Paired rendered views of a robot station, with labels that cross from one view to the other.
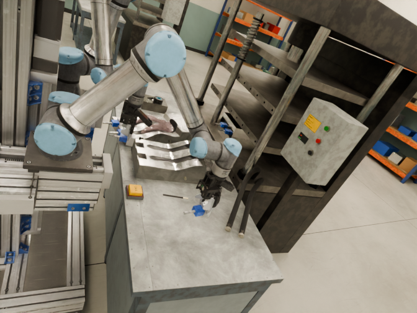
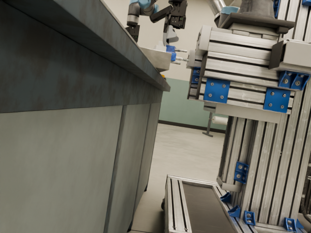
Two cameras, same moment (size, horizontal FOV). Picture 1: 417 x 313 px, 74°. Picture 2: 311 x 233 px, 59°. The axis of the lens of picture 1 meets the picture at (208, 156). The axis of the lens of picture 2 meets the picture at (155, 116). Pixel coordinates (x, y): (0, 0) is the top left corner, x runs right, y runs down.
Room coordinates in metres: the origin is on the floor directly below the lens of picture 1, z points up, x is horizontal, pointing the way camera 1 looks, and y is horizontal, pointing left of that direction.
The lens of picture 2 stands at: (2.30, 1.19, 0.71)
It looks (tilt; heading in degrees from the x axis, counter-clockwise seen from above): 4 degrees down; 216
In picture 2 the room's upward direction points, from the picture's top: 9 degrees clockwise
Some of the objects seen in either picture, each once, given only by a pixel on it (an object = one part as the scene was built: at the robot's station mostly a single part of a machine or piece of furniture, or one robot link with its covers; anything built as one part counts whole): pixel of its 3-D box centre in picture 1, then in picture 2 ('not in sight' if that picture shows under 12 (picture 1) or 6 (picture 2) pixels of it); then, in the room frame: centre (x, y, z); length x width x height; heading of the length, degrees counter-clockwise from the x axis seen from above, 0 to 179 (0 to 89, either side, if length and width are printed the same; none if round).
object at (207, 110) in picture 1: (249, 143); not in sight; (2.36, -0.29, 0.75); 1.30 x 0.84 x 0.06; 31
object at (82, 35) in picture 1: (94, 22); not in sight; (5.42, 3.12, 0.44); 1.90 x 0.70 x 0.89; 38
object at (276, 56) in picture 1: (296, 66); not in sight; (2.39, -0.34, 1.51); 1.10 x 0.70 x 0.05; 31
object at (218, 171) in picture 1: (221, 169); (132, 20); (0.98, -0.07, 1.17); 0.08 x 0.08 x 0.05
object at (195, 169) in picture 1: (178, 159); not in sight; (1.40, 0.16, 0.87); 0.50 x 0.26 x 0.14; 121
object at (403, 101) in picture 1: (295, 138); not in sight; (2.61, -0.70, 0.90); 1.30 x 0.12 x 1.80; 31
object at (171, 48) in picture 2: (121, 137); (172, 49); (1.26, 0.47, 0.93); 0.13 x 0.05 x 0.05; 113
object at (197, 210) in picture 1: (196, 210); not in sight; (0.96, -0.05, 0.93); 0.13 x 0.05 x 0.05; 134
